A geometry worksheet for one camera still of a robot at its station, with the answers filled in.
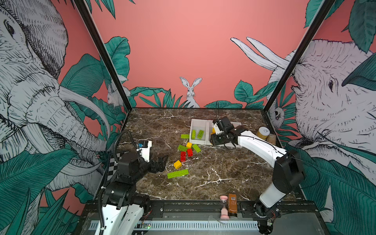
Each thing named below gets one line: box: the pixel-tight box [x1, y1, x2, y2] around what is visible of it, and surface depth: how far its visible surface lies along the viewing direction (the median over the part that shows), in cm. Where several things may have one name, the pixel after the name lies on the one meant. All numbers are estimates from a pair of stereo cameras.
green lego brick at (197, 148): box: [191, 143, 202, 153], surface depth 100 cm
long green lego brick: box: [166, 168, 189, 179], surface depth 88 cm
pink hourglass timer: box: [219, 194, 230, 220], surface depth 75 cm
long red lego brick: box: [180, 151, 187, 163], surface depth 94 cm
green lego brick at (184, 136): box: [180, 134, 190, 139], surface depth 106 cm
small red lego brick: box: [187, 148, 194, 158], surface depth 98 cm
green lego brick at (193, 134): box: [191, 129, 197, 140], surface depth 103 cm
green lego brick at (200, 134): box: [196, 129, 204, 140], surface depth 106 cm
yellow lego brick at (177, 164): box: [173, 159, 182, 170], surface depth 90 cm
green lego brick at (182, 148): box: [177, 144, 188, 152], surface depth 98 cm
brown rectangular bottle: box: [228, 193, 238, 214], surface depth 75 cm
